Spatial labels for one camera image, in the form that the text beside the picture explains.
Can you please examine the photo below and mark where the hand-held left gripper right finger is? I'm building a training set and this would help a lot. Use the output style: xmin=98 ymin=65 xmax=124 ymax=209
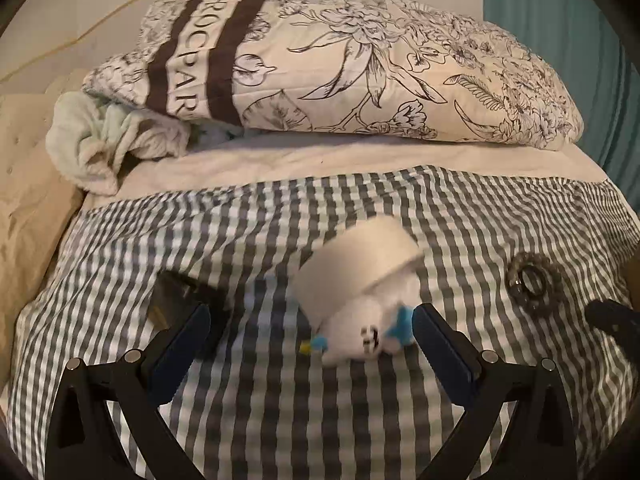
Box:
xmin=412 ymin=304 xmax=578 ymax=480

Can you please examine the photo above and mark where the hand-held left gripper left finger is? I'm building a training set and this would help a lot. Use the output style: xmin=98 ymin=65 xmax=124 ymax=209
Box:
xmin=45 ymin=302 xmax=213 ymax=480

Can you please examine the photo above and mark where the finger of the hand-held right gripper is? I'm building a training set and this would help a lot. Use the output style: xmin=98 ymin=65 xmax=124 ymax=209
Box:
xmin=585 ymin=299 xmax=640 ymax=346

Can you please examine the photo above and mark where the white blue plush toy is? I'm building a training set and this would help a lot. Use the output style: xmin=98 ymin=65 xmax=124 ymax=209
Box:
xmin=300 ymin=272 xmax=421 ymax=366

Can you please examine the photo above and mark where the black glossy pouch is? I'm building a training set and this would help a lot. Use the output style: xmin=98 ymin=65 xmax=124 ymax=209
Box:
xmin=150 ymin=270 xmax=231 ymax=333

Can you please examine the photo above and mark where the grey checked blanket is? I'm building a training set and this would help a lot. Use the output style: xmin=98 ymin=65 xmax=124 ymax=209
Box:
xmin=7 ymin=165 xmax=640 ymax=480

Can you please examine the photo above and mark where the white tape roll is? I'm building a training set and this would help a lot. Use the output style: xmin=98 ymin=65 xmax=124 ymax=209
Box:
xmin=291 ymin=214 xmax=426 ymax=328

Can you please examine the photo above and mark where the beige cushion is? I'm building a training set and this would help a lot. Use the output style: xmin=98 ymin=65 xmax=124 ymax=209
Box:
xmin=0 ymin=67 xmax=101 ymax=376

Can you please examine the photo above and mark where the pale green fleece towel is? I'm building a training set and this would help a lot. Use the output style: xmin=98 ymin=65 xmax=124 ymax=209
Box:
xmin=46 ymin=92 xmax=193 ymax=197

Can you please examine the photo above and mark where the teal curtain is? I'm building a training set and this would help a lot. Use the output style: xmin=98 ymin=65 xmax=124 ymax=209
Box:
xmin=477 ymin=0 xmax=640 ymax=181

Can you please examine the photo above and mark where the floral black-white pillow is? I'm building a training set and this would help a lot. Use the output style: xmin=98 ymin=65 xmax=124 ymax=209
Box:
xmin=82 ymin=0 xmax=586 ymax=151

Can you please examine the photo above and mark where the clear ring-shaped object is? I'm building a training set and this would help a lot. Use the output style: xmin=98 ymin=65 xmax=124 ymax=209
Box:
xmin=504 ymin=252 xmax=563 ymax=318

